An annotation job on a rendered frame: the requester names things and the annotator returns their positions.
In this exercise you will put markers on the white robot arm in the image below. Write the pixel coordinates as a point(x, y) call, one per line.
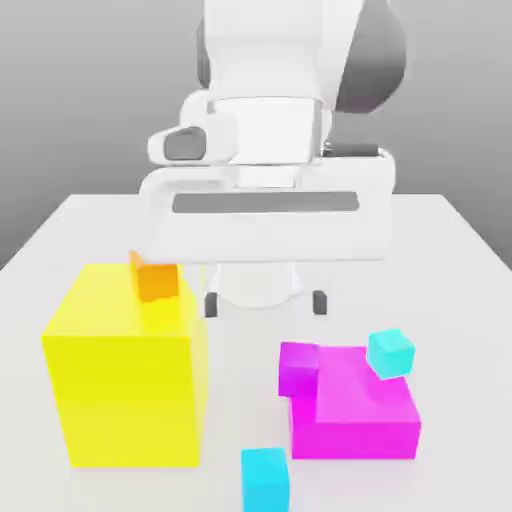
point(268, 60)

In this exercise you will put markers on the small turquoise cube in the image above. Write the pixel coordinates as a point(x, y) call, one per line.
point(391, 354)

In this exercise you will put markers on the large magenta box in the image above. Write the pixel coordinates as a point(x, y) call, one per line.
point(356, 424)

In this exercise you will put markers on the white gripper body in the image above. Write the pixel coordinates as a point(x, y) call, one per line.
point(264, 232)

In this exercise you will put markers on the small orange cube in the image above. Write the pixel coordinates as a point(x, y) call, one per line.
point(158, 282)

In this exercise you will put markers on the small purple cube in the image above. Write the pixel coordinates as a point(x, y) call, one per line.
point(298, 372)

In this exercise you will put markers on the small cyan cube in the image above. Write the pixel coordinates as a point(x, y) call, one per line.
point(264, 480)

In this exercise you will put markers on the large yellow box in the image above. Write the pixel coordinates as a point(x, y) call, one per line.
point(120, 392)

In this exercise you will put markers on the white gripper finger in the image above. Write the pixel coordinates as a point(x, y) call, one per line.
point(320, 302)
point(210, 304)

